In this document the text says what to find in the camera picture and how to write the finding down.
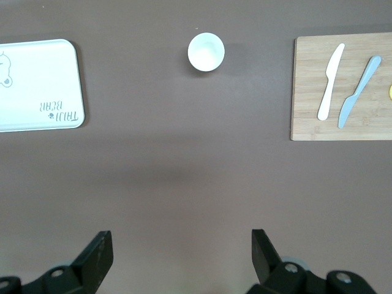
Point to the brown table cover sheet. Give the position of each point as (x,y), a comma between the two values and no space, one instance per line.
(183,159)

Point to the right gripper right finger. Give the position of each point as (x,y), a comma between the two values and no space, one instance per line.
(266,263)

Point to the wooden cutting board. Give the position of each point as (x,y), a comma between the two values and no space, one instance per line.
(306,92)

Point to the yellow lemon slice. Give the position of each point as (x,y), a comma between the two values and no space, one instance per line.
(390,92)

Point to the white plastic knife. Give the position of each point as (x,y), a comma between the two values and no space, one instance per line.
(332,70)

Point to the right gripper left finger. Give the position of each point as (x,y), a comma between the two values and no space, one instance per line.
(92,263)

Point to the white plastic cup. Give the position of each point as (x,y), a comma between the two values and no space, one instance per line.
(205,52)

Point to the grey plastic knife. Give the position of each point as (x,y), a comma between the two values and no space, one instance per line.
(347,107)

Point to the white tray with bear print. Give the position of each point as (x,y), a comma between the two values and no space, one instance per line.
(36,79)

